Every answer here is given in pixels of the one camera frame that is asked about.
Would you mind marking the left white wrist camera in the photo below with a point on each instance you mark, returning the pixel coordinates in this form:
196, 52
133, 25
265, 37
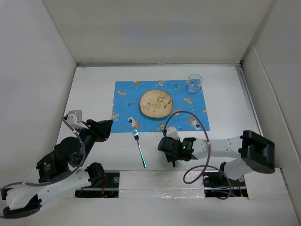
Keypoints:
74, 119

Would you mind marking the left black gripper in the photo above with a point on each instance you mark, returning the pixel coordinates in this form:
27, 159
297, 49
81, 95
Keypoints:
102, 129

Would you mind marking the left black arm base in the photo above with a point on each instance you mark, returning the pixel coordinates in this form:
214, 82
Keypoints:
109, 188

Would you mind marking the clear plastic cup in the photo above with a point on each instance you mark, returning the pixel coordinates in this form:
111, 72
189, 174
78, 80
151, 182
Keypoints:
194, 83

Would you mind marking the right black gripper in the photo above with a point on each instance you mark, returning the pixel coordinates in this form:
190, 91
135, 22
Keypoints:
170, 157

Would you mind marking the iridescent fork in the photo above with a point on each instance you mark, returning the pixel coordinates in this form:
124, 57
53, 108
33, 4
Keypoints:
136, 137

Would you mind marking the beige floral plate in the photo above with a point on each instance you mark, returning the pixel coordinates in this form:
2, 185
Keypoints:
156, 104

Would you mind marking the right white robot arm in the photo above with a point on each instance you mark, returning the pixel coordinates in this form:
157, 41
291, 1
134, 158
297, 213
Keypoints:
250, 152

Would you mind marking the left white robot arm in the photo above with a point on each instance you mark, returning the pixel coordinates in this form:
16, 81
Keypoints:
59, 171

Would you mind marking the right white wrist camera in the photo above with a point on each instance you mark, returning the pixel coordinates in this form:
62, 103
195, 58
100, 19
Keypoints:
170, 134

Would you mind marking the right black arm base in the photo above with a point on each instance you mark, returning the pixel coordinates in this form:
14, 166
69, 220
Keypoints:
216, 185

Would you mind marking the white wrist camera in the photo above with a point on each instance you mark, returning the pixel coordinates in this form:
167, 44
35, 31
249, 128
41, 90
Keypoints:
74, 119
170, 134

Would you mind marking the blue patterned cloth placemat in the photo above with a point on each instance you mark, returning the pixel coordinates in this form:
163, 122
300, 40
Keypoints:
189, 111

